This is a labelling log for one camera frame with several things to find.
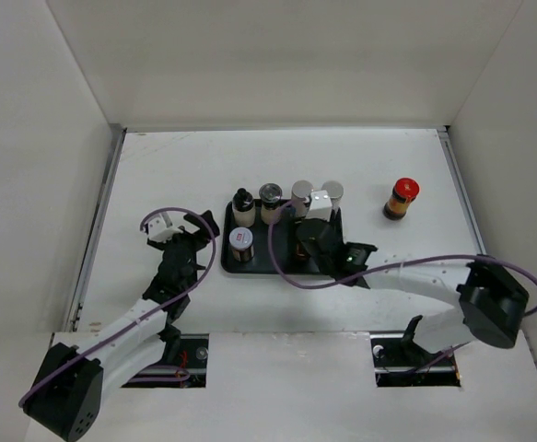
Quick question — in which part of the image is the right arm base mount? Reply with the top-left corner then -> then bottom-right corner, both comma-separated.
370,315 -> 461,388

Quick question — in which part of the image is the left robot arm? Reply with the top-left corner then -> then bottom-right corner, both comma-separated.
18,208 -> 220,441

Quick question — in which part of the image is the black-cap white bottle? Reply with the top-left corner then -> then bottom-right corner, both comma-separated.
231,188 -> 256,227

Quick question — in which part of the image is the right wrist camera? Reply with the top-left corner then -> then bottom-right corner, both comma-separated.
305,190 -> 333,222

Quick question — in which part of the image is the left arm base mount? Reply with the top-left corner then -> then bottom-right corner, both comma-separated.
121,331 -> 209,389

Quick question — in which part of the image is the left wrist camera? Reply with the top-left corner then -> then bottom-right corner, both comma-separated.
140,213 -> 181,240

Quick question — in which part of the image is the red-cap spice jar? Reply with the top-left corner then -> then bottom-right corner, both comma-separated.
294,240 -> 310,262
383,177 -> 420,220

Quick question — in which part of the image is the white-lid brown jar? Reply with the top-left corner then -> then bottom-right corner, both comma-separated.
228,227 -> 254,262

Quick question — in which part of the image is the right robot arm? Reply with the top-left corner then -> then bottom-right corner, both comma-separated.
296,219 -> 529,365

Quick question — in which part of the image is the silver-cap shaker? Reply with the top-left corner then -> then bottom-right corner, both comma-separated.
291,180 -> 314,218
321,180 -> 344,213

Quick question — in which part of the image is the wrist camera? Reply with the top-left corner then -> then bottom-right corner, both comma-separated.
305,190 -> 333,222
140,213 -> 181,240

